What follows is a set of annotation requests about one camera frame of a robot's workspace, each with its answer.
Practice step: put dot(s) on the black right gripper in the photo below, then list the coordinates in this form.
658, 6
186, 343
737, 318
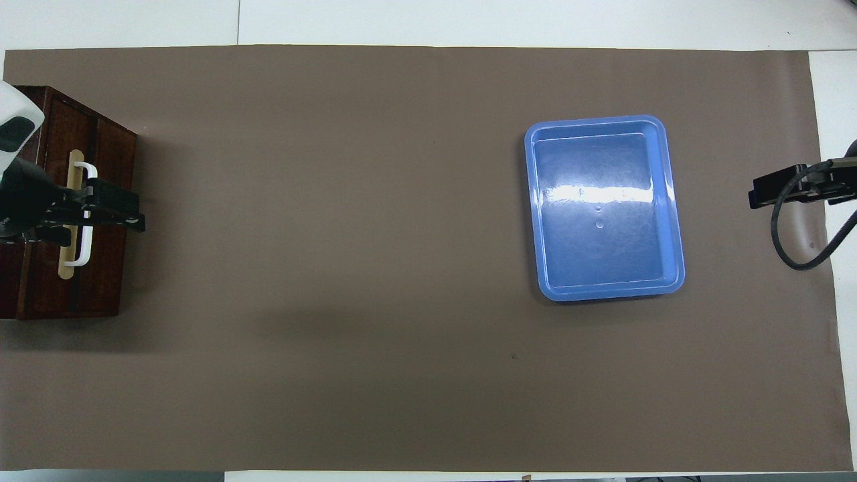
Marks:
837, 181

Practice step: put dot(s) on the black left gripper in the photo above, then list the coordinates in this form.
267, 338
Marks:
30, 197

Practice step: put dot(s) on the wooden drawer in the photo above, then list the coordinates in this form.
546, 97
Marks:
110, 268

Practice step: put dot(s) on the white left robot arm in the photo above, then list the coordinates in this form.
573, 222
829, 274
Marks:
17, 100

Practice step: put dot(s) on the dark wooden cabinet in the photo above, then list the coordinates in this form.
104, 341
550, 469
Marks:
7, 281

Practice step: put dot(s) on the blue plastic tray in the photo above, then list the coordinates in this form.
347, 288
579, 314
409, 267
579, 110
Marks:
602, 254

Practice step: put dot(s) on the brown table mat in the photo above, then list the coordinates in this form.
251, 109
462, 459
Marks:
335, 234

